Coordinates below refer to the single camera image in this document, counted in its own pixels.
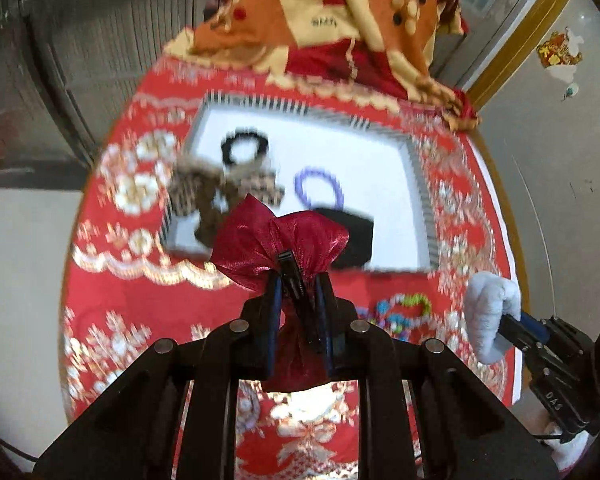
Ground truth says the brown leopard hair bow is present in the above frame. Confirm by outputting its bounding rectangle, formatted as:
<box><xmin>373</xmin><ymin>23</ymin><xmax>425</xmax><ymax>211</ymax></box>
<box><xmin>167</xmin><ymin>160</ymin><xmax>286</xmax><ymax>243</ymax></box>

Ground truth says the orange printed blanket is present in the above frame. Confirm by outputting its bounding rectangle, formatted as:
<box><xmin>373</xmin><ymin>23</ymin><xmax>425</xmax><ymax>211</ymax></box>
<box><xmin>162</xmin><ymin>0</ymin><xmax>481</xmax><ymax>131</ymax></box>

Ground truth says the wooden door frame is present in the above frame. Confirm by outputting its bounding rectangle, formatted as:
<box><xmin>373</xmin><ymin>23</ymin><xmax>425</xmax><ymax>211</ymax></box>
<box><xmin>467</xmin><ymin>0</ymin><xmax>578</xmax><ymax>111</ymax></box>

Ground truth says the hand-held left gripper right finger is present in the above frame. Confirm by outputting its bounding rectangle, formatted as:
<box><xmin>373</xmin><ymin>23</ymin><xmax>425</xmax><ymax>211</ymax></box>
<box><xmin>312</xmin><ymin>272</ymin><xmax>551</xmax><ymax>480</ymax></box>

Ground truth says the red satin pouch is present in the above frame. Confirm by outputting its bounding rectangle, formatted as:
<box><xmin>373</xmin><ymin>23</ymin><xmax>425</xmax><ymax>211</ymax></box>
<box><xmin>211</xmin><ymin>192</ymin><xmax>351</xmax><ymax>393</ymax></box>

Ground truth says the colourful bead bracelet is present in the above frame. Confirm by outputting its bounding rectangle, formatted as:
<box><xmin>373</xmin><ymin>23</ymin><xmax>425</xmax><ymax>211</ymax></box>
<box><xmin>357</xmin><ymin>294</ymin><xmax>433</xmax><ymax>341</ymax></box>

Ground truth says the white under cloth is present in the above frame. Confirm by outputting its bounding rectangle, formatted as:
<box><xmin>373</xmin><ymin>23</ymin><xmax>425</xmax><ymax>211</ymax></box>
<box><xmin>472</xmin><ymin>135</ymin><xmax>526</xmax><ymax>406</ymax></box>

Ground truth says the striped jewelry box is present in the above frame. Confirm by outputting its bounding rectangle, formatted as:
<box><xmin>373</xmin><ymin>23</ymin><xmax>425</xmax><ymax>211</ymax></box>
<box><xmin>160</xmin><ymin>92</ymin><xmax>441</xmax><ymax>276</ymax></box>

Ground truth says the white fluffy scrunchie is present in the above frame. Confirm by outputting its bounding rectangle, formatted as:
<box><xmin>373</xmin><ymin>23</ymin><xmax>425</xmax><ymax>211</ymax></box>
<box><xmin>464</xmin><ymin>271</ymin><xmax>523</xmax><ymax>363</ymax></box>

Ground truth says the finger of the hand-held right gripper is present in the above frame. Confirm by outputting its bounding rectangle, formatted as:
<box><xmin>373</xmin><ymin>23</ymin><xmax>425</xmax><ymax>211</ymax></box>
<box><xmin>517</xmin><ymin>312</ymin><xmax>593</xmax><ymax>356</ymax></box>
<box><xmin>497</xmin><ymin>316</ymin><xmax>556</xmax><ymax>366</ymax></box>

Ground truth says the red yellow wall sticker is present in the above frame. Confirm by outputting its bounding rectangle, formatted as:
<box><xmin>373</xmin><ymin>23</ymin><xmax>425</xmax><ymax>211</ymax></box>
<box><xmin>537</xmin><ymin>32</ymin><xmax>583</xmax><ymax>68</ymax></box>

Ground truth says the black cable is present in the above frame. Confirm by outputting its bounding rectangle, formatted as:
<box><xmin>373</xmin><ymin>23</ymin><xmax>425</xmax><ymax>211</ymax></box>
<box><xmin>0</xmin><ymin>432</ymin><xmax>41</xmax><ymax>463</ymax></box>

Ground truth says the red embroidered tablecloth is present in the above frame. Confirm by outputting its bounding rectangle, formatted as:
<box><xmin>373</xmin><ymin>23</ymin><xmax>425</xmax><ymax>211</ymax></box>
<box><xmin>60</xmin><ymin>52</ymin><xmax>523</xmax><ymax>480</ymax></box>

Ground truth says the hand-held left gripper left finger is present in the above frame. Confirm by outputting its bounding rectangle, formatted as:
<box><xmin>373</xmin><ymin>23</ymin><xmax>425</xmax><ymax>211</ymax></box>
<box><xmin>32</xmin><ymin>272</ymin><xmax>286</xmax><ymax>480</ymax></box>

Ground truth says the grey slatted panel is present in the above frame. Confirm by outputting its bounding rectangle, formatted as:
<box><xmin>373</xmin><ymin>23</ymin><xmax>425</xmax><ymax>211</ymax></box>
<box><xmin>25</xmin><ymin>0</ymin><xmax>221</xmax><ymax>171</ymax></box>

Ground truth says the black pouch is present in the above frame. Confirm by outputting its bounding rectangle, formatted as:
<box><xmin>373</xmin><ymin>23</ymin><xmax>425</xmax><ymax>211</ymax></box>
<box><xmin>312</xmin><ymin>207</ymin><xmax>376</xmax><ymax>271</ymax></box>

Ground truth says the purple bead bracelet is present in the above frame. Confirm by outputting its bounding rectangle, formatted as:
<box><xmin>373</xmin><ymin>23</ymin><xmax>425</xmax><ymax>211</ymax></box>
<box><xmin>294</xmin><ymin>166</ymin><xmax>345</xmax><ymax>209</ymax></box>

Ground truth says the black scrunchie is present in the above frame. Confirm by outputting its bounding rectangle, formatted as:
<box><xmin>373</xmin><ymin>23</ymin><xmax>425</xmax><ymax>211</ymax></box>
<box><xmin>220</xmin><ymin>127</ymin><xmax>271</xmax><ymax>166</ymax></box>

